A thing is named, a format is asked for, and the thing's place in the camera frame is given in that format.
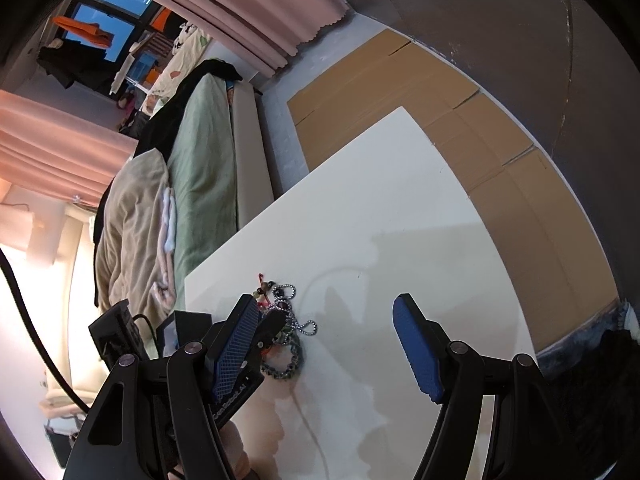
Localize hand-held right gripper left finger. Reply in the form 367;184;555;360
62;294;261;480

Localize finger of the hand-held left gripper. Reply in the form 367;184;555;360
254;310;287;362

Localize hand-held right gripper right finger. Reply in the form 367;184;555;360
391;292;573;480

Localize silver ball chain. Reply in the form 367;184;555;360
272;283;321;347

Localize red cord bead bracelet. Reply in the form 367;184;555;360
252;272;282;312

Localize dark blue bead bracelet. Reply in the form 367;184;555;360
260;332;305;384

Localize black jewelry box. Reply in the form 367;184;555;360
157;310;213;357

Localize person's left hand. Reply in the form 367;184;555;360
223;420;251;480

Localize cream padded headboard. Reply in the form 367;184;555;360
30;200;109;397

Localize beige blanket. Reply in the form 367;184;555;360
94;149;177;319

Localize pink and white fluffy cloth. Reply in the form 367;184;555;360
150;187;179;307

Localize bed with green sheet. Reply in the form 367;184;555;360
92;60;275;322

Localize pink curtain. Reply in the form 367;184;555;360
94;0;352;79
0;89;140;209

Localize flat cardboard sheet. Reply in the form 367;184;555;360
286;29;621;356

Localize black jacket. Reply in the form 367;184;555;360
132;58;244;159

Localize white folding table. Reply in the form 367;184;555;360
112;35;162;97

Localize hanging black clothes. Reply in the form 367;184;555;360
37;40;121;92

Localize floral quilt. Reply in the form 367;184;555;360
144;22;214;112

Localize hanging orange cloth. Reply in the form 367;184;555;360
53;16;115;50

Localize orange storage box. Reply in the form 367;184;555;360
149;7;174;34

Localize window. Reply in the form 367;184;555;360
59;0;172;97

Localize white cloth on wall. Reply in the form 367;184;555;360
0;205;66;267

